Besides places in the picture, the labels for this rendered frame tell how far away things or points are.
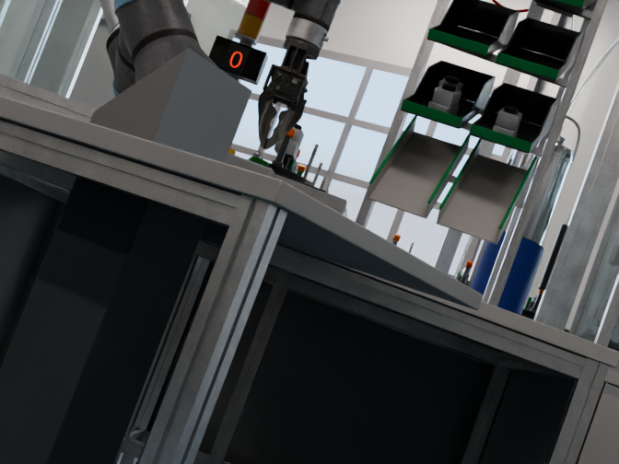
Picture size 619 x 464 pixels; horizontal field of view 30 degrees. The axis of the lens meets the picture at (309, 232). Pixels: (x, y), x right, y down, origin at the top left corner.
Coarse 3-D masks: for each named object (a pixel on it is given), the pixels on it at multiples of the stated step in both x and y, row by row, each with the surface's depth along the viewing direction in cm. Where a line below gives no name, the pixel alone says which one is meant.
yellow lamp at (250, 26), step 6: (246, 18) 260; (252, 18) 259; (258, 18) 260; (240, 24) 261; (246, 24) 260; (252, 24) 259; (258, 24) 260; (240, 30) 260; (246, 30) 259; (252, 30) 260; (258, 30) 260; (252, 36) 260; (258, 36) 261
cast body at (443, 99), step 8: (440, 88) 238; (448, 88) 238; (440, 96) 238; (448, 96) 237; (456, 96) 238; (432, 104) 238; (440, 104) 238; (448, 104) 238; (456, 104) 240; (448, 112) 238; (456, 112) 242
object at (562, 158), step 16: (560, 144) 319; (576, 144) 324; (528, 160) 320; (560, 160) 318; (544, 176) 317; (560, 176) 318; (544, 192) 317; (560, 192) 321; (544, 208) 317; (528, 224) 316; (544, 224) 318
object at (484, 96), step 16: (432, 64) 255; (448, 64) 262; (432, 80) 259; (464, 80) 262; (480, 80) 260; (416, 96) 249; (432, 96) 258; (464, 96) 262; (480, 96) 248; (416, 112) 239; (432, 112) 237; (464, 112) 250
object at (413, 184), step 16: (400, 144) 247; (416, 144) 253; (432, 144) 253; (448, 144) 254; (464, 144) 247; (384, 160) 240; (400, 160) 247; (416, 160) 248; (432, 160) 248; (448, 160) 249; (384, 176) 242; (400, 176) 243; (416, 176) 243; (432, 176) 244; (448, 176) 241; (368, 192) 235; (384, 192) 238; (400, 192) 238; (416, 192) 239; (432, 192) 240; (400, 208) 234; (416, 208) 235; (432, 208) 236
